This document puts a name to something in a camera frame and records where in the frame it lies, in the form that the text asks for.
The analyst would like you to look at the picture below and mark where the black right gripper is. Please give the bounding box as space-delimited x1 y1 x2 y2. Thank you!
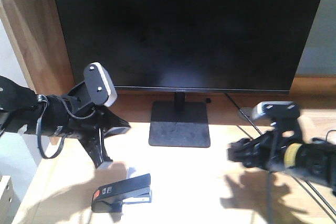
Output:
227 119 302 172

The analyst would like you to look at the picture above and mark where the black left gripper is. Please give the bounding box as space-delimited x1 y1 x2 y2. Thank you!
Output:
62 82 131 169

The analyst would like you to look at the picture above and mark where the black stapler orange button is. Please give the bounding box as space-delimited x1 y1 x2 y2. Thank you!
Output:
91 173 153 214

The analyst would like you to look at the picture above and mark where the white paper sheet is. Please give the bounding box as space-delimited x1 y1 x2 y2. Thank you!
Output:
122 155 227 223

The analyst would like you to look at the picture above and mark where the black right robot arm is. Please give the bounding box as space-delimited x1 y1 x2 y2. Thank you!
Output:
227 120 335 193

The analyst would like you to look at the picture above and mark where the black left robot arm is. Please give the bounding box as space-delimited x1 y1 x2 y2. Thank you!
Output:
1 77 130 168

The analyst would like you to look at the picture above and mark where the black monitor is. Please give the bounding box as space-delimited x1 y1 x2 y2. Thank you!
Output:
55 0 321 147

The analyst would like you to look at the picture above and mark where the black monitor cable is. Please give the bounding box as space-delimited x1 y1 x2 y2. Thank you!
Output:
225 92 263 135

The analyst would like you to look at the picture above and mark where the grey desk cable grommet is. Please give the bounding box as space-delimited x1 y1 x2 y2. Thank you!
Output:
237 107 253 121

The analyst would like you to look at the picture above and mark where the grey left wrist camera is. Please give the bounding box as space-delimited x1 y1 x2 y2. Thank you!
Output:
83 62 118 107

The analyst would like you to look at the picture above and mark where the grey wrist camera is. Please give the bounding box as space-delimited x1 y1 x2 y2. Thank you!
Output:
83 62 118 107
251 101 300 121

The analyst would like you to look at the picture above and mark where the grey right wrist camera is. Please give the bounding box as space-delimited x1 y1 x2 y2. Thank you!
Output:
251 101 300 121

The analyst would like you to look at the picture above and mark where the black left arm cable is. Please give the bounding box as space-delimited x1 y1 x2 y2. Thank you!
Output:
36 94 97 159

